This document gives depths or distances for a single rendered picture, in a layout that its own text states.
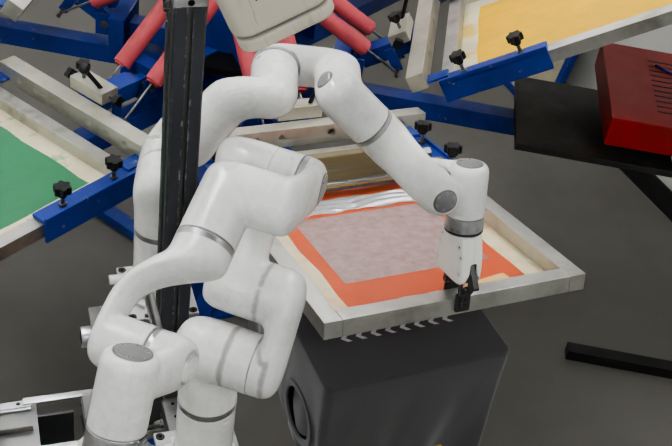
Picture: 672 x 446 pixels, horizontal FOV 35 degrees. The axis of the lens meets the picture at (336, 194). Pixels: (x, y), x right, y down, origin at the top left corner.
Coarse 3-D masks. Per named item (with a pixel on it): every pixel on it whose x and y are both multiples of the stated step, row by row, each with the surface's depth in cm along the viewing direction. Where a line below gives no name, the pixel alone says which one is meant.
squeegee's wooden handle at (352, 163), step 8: (328, 152) 257; (336, 152) 257; (344, 152) 257; (352, 152) 258; (360, 152) 258; (320, 160) 254; (328, 160) 255; (336, 160) 256; (344, 160) 257; (352, 160) 258; (360, 160) 259; (368, 160) 260; (328, 168) 256; (336, 168) 257; (344, 168) 258; (352, 168) 259; (360, 168) 260; (368, 168) 261; (376, 168) 262; (328, 176) 257; (336, 176) 258; (344, 176) 259; (352, 176) 260; (360, 176) 261
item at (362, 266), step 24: (336, 192) 262; (312, 216) 249; (336, 216) 250; (360, 216) 250; (312, 240) 238; (336, 240) 239; (360, 240) 239; (384, 240) 240; (336, 264) 229; (360, 264) 229; (384, 264) 229; (408, 264) 230; (336, 288) 219; (360, 288) 220; (384, 288) 220; (408, 288) 221; (432, 288) 221
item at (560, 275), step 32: (512, 224) 242; (288, 256) 224; (544, 256) 229; (480, 288) 215; (512, 288) 216; (544, 288) 219; (576, 288) 223; (320, 320) 202; (352, 320) 203; (384, 320) 206; (416, 320) 209
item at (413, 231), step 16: (352, 192) 262; (368, 192) 262; (368, 208) 254; (384, 208) 254; (400, 208) 255; (416, 208) 255; (384, 224) 247; (400, 224) 247; (416, 224) 247; (432, 224) 248; (400, 240) 240; (416, 240) 240; (432, 240) 240; (416, 256) 233; (432, 256) 234; (496, 256) 235; (432, 272) 227; (496, 272) 228; (512, 272) 229
